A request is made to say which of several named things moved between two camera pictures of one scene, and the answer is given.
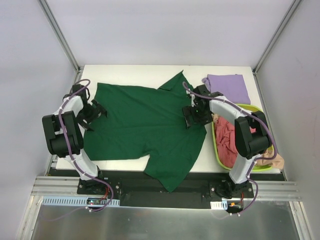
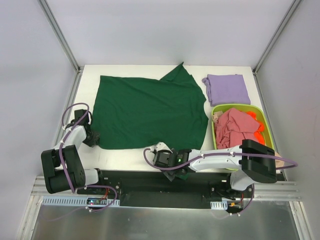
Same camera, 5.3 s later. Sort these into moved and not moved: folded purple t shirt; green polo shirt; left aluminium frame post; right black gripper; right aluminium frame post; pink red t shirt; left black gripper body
Moved: right black gripper; left black gripper body; green polo shirt
Not moved: left aluminium frame post; folded purple t shirt; right aluminium frame post; pink red t shirt
